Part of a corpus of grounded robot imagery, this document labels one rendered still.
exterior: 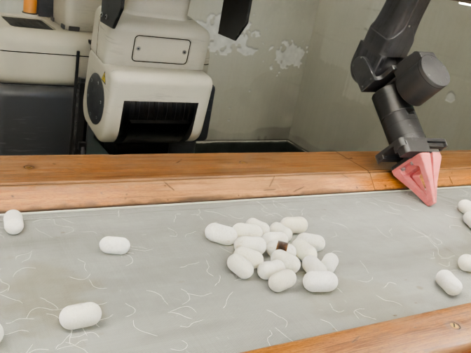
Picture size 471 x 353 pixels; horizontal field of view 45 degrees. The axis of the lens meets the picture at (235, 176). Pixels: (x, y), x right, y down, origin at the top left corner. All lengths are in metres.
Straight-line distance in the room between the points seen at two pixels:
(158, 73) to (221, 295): 0.68
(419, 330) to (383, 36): 0.54
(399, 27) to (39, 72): 0.80
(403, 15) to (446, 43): 1.62
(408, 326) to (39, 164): 0.46
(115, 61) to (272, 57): 1.99
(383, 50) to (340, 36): 2.06
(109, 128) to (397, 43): 0.56
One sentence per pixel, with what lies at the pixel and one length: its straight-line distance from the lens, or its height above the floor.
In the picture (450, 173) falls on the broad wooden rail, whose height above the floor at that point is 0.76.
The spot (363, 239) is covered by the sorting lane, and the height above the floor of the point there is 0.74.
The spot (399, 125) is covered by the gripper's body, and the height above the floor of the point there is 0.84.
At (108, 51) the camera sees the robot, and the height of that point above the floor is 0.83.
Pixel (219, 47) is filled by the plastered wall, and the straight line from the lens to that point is 2.89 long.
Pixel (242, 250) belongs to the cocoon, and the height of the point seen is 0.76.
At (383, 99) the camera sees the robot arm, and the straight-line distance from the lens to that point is 0.97.
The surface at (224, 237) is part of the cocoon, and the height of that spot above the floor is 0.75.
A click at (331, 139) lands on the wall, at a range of 3.02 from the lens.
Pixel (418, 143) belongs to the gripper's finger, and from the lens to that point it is 0.92.
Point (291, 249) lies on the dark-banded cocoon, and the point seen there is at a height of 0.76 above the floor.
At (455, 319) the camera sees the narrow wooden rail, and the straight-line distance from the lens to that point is 0.59.
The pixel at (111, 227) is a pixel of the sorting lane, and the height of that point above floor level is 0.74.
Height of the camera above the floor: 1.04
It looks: 21 degrees down
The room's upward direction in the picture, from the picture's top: 11 degrees clockwise
